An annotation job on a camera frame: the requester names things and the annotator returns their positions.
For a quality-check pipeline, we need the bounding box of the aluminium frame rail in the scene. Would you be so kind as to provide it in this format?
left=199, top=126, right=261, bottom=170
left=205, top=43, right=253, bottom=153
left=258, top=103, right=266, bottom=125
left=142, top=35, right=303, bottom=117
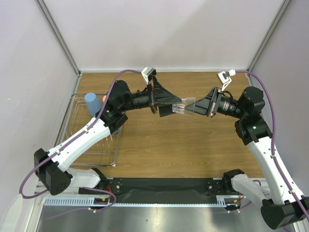
left=33, top=177, right=296, bottom=208

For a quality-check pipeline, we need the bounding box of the blue plastic cup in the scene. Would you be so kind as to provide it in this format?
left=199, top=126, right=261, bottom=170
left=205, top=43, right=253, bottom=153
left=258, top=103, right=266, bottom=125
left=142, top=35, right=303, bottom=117
left=84, top=92, right=102, bottom=116

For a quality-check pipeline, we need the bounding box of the clear plastic cup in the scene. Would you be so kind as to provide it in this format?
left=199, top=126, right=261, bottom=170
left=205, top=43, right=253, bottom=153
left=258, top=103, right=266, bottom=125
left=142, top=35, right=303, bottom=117
left=172, top=98, right=196, bottom=116

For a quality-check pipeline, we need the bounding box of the purple cable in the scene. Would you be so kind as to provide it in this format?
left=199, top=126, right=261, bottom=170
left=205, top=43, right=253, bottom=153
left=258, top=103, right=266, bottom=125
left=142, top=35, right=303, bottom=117
left=18, top=69, right=143, bottom=219
left=235, top=70, right=309, bottom=218

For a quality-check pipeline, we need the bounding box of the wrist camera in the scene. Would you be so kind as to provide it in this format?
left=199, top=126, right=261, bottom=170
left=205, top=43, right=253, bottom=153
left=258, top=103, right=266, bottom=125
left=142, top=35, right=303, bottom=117
left=217, top=69, right=236, bottom=92
left=141, top=67, right=156, bottom=85

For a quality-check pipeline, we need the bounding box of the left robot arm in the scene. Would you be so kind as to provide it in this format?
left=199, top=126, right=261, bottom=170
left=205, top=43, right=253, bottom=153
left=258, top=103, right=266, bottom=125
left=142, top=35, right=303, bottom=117
left=34, top=74, right=182, bottom=195

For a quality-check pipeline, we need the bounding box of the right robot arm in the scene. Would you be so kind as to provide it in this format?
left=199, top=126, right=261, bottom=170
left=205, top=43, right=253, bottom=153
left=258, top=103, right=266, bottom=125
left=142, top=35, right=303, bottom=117
left=185, top=87, right=309, bottom=232

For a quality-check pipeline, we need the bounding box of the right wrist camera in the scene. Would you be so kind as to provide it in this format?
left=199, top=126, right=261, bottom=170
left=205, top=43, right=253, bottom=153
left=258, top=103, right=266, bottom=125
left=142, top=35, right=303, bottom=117
left=217, top=69, right=236, bottom=92

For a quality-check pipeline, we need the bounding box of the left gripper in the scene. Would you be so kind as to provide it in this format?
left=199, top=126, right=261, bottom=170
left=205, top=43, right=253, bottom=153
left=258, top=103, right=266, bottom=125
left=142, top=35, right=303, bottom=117
left=120, top=76, right=181, bottom=117

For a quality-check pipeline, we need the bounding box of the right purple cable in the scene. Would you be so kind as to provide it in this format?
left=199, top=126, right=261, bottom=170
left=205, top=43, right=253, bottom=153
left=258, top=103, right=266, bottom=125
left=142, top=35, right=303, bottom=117
left=235, top=70, right=309, bottom=218

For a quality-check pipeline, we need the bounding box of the wire dish rack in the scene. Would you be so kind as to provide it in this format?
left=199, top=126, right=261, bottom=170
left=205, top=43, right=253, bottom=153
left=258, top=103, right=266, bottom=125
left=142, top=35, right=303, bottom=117
left=55, top=93, right=122, bottom=167

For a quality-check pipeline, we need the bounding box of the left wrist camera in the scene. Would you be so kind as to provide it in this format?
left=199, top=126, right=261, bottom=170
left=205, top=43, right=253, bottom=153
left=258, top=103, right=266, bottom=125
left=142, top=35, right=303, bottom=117
left=141, top=67, right=156, bottom=85

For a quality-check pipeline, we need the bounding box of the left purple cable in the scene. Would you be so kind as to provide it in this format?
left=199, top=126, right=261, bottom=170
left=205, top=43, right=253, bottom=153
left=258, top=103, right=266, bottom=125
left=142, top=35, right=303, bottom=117
left=18, top=69, right=143, bottom=219

